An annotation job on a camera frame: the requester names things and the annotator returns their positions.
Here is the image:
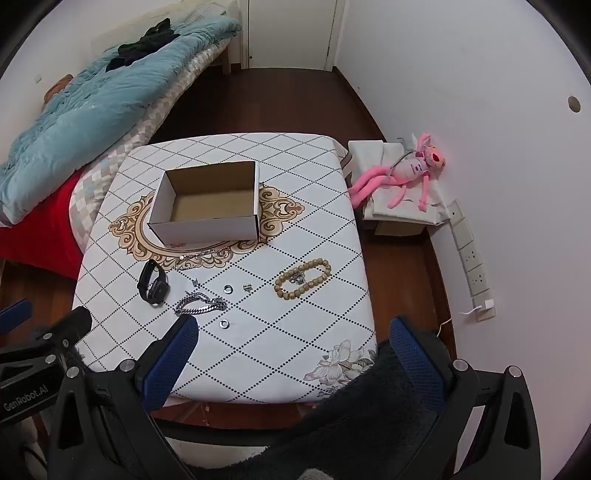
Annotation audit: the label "white cloth bag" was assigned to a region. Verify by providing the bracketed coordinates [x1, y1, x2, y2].
[347, 138, 451, 227]

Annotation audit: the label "thick silver chain bracelet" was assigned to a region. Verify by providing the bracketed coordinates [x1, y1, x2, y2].
[174, 291, 229, 318]

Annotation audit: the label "thin silver chain necklace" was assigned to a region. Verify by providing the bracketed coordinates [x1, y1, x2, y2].
[171, 248, 223, 268]

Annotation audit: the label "black clothes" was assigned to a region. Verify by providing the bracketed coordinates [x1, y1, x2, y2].
[105, 18, 181, 73]

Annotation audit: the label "blue quilt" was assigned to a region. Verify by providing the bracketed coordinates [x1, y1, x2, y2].
[0, 16, 242, 225]

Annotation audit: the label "diamond patterned tablecloth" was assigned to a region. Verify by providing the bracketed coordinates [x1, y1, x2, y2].
[71, 133, 380, 406]

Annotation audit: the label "white charger with cable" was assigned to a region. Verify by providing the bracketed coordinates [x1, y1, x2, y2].
[433, 298, 496, 339]

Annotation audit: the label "small brown cardboard box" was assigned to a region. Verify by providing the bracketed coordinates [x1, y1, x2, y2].
[374, 219, 426, 237]

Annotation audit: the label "white power strip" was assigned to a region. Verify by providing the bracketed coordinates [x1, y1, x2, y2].
[447, 199, 498, 322]

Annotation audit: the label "grey clothes hanger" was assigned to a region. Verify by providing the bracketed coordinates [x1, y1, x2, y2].
[387, 133, 422, 177]

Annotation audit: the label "white door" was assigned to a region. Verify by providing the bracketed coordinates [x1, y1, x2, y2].
[240, 0, 347, 73]

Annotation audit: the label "pink plush toy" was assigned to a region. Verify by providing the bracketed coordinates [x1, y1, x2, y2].
[347, 133, 448, 211]

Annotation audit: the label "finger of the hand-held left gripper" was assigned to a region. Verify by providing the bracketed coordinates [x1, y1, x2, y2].
[0, 298, 32, 334]
[28, 306, 93, 365]

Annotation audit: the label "black smartwatch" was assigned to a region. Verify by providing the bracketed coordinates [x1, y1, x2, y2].
[138, 259, 171, 306]

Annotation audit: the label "brown pillow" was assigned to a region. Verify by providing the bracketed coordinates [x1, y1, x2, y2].
[43, 74, 75, 103]

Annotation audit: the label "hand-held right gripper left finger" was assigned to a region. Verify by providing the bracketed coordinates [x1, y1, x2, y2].
[46, 316, 200, 480]

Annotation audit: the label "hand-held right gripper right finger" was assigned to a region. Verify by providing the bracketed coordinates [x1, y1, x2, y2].
[389, 316, 542, 480]

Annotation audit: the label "wooden bead bracelet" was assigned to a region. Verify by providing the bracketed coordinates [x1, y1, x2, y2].
[274, 258, 332, 301]

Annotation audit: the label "wooden bed frame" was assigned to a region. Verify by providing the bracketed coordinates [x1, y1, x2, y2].
[203, 39, 232, 75]

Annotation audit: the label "red blanket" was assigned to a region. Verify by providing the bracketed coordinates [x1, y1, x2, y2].
[0, 173, 86, 280]

